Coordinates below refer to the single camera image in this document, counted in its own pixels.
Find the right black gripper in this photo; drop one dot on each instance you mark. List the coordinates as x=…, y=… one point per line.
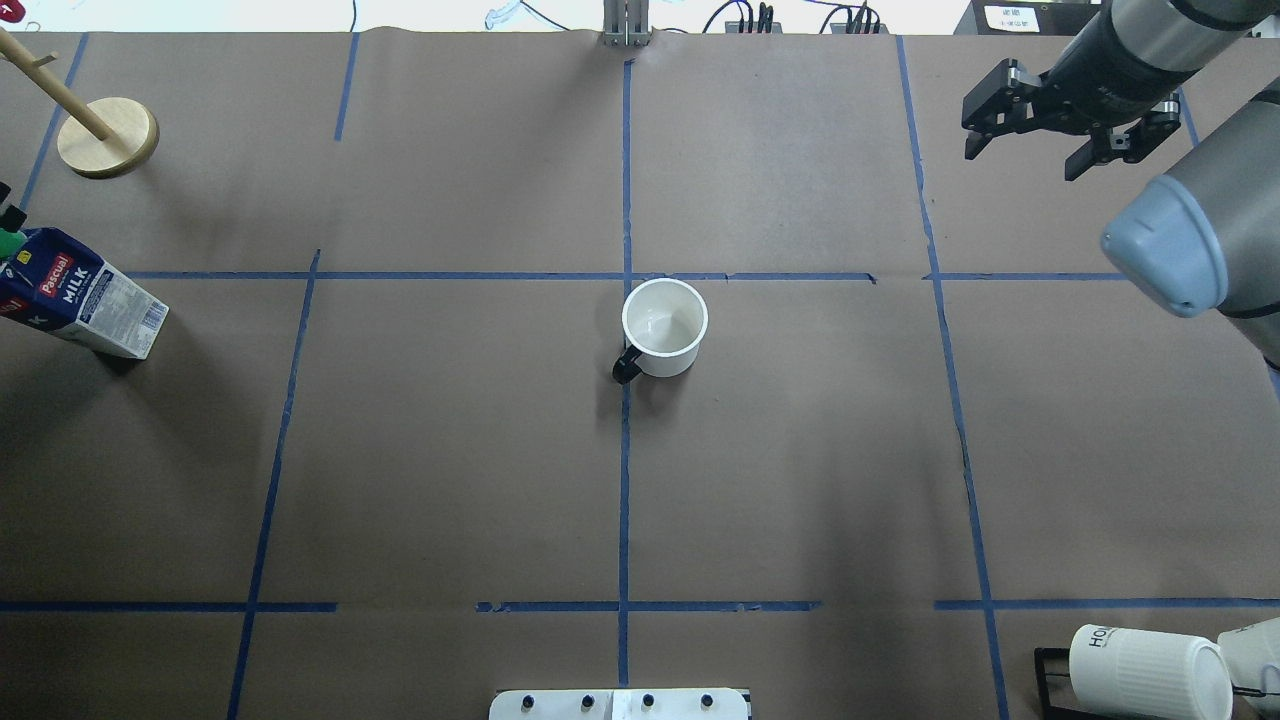
x=1098, y=66

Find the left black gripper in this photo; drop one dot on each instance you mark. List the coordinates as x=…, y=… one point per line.
x=12, y=218

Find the blue Pascual milk carton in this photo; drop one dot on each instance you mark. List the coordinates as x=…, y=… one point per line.
x=56, y=285

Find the white mug black handle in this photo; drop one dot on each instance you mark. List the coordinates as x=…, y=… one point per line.
x=663, y=321

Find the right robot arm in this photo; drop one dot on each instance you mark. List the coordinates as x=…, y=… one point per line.
x=1201, y=236

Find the white ribbed cup on rack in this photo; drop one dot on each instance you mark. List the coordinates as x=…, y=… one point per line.
x=1126, y=672

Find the wooden mug tree stand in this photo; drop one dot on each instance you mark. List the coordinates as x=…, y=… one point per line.
x=101, y=139

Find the black box with label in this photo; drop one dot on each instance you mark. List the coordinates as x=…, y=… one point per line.
x=1042, y=18

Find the brown paper table cover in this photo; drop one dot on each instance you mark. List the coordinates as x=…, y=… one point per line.
x=376, y=465

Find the aluminium profile post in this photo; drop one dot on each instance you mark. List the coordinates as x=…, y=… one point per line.
x=626, y=23

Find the black wire cup rack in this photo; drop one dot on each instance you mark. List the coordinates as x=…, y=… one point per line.
x=1049, y=681

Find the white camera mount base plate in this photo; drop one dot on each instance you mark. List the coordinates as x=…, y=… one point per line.
x=623, y=703

